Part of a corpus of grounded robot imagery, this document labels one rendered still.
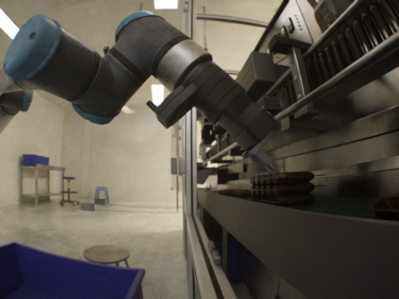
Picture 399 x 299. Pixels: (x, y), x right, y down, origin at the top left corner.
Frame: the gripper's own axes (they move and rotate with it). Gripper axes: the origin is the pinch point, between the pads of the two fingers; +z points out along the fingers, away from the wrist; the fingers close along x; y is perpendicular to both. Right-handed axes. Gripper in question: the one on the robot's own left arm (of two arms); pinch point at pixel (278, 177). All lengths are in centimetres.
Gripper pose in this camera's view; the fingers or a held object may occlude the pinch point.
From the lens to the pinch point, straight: 31.0
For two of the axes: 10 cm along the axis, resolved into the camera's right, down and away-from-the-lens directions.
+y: 6.9, -6.9, 2.0
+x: -1.0, 1.8, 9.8
